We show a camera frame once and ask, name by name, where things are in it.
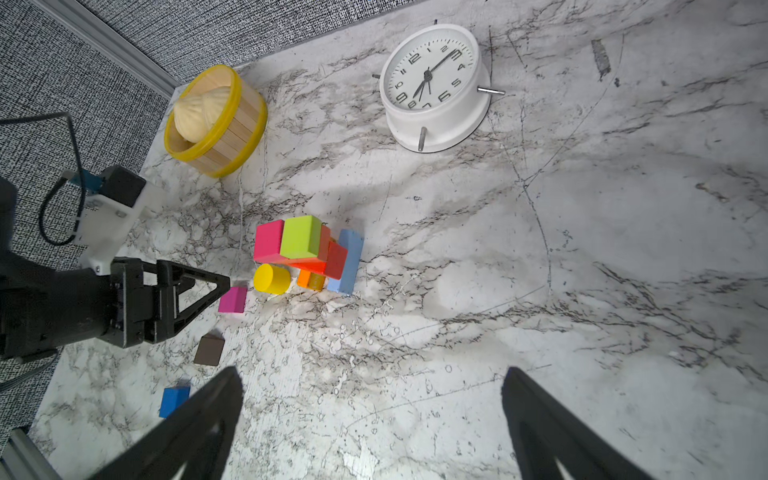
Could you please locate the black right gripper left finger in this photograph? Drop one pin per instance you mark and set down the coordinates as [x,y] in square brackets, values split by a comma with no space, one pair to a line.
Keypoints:
[194,441]

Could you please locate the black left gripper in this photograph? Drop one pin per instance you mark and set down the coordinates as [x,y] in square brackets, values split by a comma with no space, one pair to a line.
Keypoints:
[153,302]

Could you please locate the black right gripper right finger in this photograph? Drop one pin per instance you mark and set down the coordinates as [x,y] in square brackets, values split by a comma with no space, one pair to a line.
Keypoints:
[546,436]

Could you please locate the dark blue wood cube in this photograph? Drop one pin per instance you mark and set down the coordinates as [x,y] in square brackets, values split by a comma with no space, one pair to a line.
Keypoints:
[172,398]

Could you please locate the magenta wood cube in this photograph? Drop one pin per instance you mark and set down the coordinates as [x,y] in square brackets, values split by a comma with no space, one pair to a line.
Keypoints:
[268,242]
[234,301]

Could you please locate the yellow wood cylinder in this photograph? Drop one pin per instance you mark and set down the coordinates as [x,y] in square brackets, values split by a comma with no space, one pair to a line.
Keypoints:
[272,279]

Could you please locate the orange wood bar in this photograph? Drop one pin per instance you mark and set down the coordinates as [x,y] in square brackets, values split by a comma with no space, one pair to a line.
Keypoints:
[310,280]

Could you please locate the lime green wood cube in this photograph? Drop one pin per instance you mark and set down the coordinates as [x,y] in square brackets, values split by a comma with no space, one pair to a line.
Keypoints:
[301,237]

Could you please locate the orange-red wood block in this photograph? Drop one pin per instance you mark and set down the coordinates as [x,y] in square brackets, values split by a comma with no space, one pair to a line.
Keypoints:
[317,264]

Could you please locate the red wood block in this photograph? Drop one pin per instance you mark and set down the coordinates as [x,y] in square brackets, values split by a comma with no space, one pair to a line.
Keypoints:
[335,262]

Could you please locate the light blue wood block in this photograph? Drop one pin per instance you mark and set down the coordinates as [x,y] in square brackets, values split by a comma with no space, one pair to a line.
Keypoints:
[353,242]

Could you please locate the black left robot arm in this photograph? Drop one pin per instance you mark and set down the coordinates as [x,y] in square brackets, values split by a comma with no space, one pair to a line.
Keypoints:
[41,308]

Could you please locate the brown wood block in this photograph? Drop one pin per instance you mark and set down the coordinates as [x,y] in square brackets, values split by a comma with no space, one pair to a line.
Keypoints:
[209,351]

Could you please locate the yellow rimmed wooden steamer basket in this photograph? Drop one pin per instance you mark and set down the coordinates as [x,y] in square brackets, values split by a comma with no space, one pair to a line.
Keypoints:
[235,135]

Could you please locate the right cream steamed bun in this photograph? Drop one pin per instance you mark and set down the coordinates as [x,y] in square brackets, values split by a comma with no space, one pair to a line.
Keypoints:
[195,115]

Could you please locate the white round alarm clock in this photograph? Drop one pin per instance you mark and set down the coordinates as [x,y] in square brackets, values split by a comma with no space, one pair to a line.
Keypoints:
[435,89]

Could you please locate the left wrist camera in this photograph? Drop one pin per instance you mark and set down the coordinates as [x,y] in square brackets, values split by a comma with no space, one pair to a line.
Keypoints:
[115,200]

